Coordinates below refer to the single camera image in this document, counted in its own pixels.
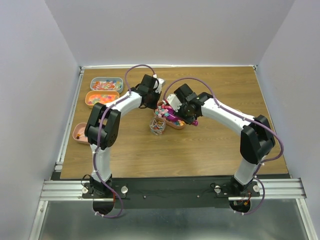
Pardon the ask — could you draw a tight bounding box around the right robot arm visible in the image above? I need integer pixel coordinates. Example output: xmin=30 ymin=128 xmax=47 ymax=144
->
xmin=166 ymin=84 xmax=276 ymax=196

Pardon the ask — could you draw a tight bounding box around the clear plastic jar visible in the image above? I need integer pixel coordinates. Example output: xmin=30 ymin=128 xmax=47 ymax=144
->
xmin=149 ymin=116 xmax=166 ymax=136

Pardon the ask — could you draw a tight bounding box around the orange tray of gummies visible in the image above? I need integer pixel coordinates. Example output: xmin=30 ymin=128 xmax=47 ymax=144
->
xmin=84 ymin=90 xmax=120 ymax=109

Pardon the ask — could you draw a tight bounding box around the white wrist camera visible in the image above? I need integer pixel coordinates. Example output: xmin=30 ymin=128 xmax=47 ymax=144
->
xmin=152 ymin=74 xmax=166 ymax=94
xmin=164 ymin=94 xmax=184 ymax=113

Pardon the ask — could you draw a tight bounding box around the pink tray of lollipops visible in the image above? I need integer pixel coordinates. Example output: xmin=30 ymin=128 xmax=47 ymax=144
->
xmin=72 ymin=122 xmax=89 ymax=145

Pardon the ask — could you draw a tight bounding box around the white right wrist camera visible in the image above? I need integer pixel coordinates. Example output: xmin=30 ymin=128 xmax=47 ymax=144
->
xmin=164 ymin=94 xmax=184 ymax=113

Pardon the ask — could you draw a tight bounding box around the magenta plastic scoop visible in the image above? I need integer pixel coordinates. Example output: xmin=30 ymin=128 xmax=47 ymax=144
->
xmin=164 ymin=108 xmax=187 ymax=123

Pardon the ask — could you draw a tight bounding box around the grey tray of candy sticks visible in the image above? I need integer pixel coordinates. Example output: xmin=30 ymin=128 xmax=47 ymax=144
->
xmin=90 ymin=77 xmax=124 ymax=94

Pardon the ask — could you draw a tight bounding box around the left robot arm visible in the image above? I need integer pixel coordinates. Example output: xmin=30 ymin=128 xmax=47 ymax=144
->
xmin=84 ymin=74 xmax=166 ymax=198

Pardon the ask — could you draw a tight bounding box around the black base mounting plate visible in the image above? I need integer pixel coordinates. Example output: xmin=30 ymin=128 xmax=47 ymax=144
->
xmin=82 ymin=175 xmax=261 ymax=210

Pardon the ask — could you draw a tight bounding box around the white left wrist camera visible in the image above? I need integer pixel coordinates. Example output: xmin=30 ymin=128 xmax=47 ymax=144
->
xmin=152 ymin=74 xmax=166 ymax=94

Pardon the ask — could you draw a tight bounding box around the pink tray of candies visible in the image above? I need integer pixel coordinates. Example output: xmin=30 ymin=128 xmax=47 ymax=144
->
xmin=153 ymin=101 xmax=186 ymax=130

